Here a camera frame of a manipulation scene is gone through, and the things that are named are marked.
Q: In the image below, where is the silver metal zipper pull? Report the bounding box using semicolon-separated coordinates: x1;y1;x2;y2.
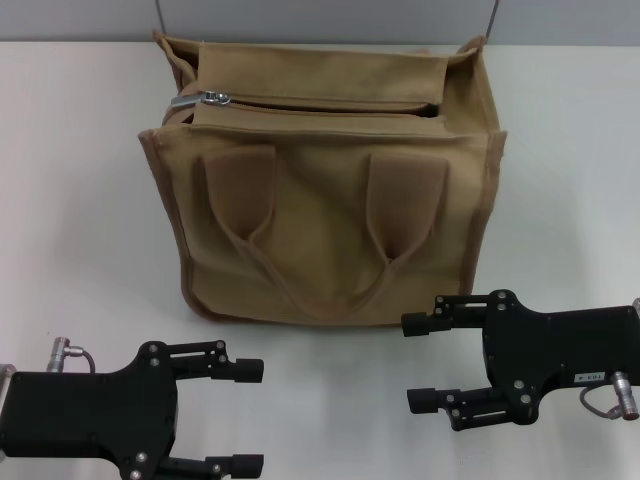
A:
171;89;231;108

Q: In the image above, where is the right gripper cable with plug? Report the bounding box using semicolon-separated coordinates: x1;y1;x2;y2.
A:
578;370;640;419

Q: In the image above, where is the khaki canvas food bag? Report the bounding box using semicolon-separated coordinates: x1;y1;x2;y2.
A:
137;28;509;334

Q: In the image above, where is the gripper cable with plug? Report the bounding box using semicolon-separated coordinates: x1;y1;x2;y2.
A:
578;370;640;419
46;338;99;374

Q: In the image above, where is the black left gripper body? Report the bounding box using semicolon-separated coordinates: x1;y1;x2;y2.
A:
0;341;181;480

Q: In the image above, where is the left gripper cable with plug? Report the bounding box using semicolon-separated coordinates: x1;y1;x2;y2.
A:
46;338;99;374

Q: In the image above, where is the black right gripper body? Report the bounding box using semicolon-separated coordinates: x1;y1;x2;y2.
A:
481;288;640;434

